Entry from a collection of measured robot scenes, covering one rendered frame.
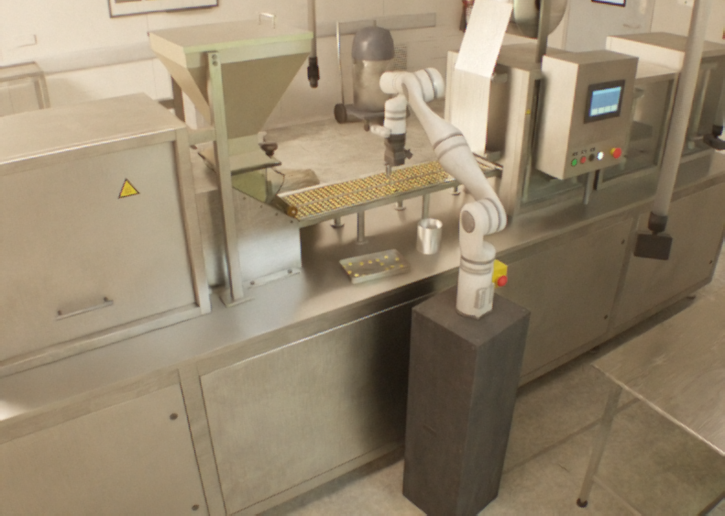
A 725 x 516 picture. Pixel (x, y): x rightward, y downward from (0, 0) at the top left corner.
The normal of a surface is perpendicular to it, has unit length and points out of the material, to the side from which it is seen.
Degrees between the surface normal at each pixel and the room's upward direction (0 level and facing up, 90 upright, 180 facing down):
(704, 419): 0
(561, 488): 0
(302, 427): 90
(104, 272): 90
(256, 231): 90
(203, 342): 0
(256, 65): 114
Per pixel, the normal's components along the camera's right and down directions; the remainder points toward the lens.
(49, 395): 0.00, -0.88
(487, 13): -0.80, -0.04
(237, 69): 0.49, 0.72
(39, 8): 0.54, 0.39
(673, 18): -0.84, 0.25
